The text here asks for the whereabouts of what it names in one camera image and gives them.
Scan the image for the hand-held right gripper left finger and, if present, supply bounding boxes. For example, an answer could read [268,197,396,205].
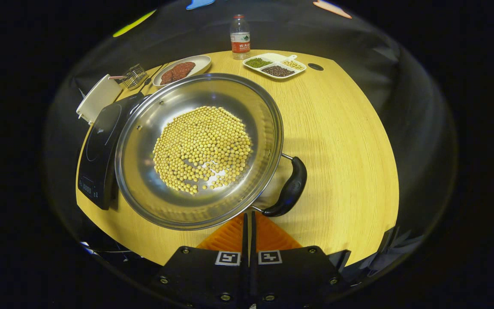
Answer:
[157,212,250,309]

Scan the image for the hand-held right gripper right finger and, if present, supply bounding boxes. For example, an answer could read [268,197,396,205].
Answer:
[249,210,343,309]

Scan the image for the stainless steel pot black handles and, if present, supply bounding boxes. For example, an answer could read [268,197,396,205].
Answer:
[114,73,307,231]

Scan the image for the black induction cooktop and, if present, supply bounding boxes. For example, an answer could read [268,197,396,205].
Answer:
[77,92,145,211]

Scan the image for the pile of soybeans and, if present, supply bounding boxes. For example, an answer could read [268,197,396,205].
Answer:
[153,106,254,195]

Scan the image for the pile of dark beans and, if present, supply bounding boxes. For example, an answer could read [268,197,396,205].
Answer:
[262,65,295,78]

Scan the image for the white toaster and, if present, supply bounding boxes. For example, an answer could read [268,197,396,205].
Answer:
[76,74,123,126]

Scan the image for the round white plate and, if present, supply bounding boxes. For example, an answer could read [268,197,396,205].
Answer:
[153,55,212,88]

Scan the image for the white divided dish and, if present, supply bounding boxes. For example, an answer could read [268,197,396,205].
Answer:
[243,53,307,80]

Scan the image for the clear plastic water bottle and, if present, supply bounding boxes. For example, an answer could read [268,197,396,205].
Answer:
[230,14,251,60]

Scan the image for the metal wire utensil holder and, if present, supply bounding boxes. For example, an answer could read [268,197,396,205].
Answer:
[120,64,148,90]

